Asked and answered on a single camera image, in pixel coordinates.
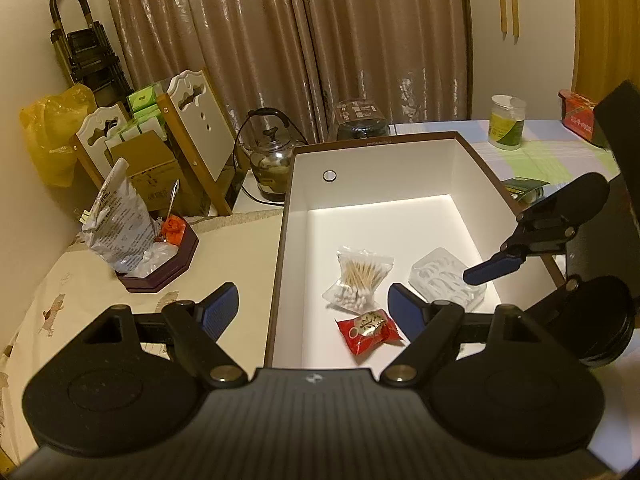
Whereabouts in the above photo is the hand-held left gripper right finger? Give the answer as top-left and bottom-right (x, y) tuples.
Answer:
(381, 282), (551, 387)

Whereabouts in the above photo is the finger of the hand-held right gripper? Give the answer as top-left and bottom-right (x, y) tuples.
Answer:
(526, 275), (584, 333)
(464, 204), (576, 286)

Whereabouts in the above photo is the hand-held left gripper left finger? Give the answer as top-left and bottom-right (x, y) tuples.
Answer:
(82, 282), (247, 387)

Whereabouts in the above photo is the red snack packet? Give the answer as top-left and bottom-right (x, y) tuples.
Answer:
(335, 308), (404, 356)

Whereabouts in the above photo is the clear floss pick bag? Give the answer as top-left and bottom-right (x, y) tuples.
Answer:
(409, 247), (488, 307)

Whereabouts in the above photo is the cotton swab bag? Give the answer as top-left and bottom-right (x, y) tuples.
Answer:
(321, 246), (395, 311)

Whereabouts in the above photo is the white box with brown rim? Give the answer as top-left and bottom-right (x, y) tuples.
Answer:
(263, 131), (568, 370)

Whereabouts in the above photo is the brown octagonal tray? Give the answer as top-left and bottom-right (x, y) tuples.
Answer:
(115, 220), (200, 294)

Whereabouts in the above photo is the white crumpled wrapper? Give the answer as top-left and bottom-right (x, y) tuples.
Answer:
(142, 242), (181, 274)

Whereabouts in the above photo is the dark green packet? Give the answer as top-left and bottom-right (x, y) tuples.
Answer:
(500, 176), (551, 206)

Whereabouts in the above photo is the orange red ornament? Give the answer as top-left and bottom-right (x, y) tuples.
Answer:
(161, 215), (187, 244)

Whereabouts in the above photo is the green plaid tablecloth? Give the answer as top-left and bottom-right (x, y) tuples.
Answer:
(390, 119), (623, 202)

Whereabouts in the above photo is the metal spoon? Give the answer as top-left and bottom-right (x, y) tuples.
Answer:
(164, 179), (181, 222)

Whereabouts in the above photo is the silver printed plastic bag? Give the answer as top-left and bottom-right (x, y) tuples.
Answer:
(80, 157), (156, 273)

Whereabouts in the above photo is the white jar with green label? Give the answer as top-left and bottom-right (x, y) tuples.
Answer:
(487, 94), (528, 151)

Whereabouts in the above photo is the red carton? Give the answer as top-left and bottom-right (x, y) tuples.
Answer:
(558, 89), (609, 148)

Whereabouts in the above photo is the glass teapot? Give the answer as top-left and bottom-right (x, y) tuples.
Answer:
(234, 107), (309, 206)

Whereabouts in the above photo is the brown cardboard box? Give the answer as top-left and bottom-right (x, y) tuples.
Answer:
(110, 130), (211, 218)

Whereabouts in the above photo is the large white wooden chair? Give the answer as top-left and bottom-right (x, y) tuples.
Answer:
(157, 70), (239, 216)

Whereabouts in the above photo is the dark glass jar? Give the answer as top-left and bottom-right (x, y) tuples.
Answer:
(327, 97), (394, 144)

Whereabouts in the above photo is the green white tissue box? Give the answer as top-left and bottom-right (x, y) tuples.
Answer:
(132, 108), (166, 134)
(126, 83), (166, 112)
(107, 121), (147, 149)

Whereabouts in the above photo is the small white wooden chair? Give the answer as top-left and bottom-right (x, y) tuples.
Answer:
(75, 102), (133, 189)

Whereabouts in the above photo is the yellow plastic bag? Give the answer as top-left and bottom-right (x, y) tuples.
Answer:
(20, 85), (99, 189)

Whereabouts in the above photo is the brown patterned curtain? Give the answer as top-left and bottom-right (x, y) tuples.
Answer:
(295, 0), (474, 134)
(100, 0), (322, 144)

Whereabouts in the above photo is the black step ladder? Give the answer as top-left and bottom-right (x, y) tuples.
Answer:
(49, 0), (136, 107)

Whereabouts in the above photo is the yellow wooden door frame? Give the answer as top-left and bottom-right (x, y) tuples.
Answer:
(572, 0), (640, 97)

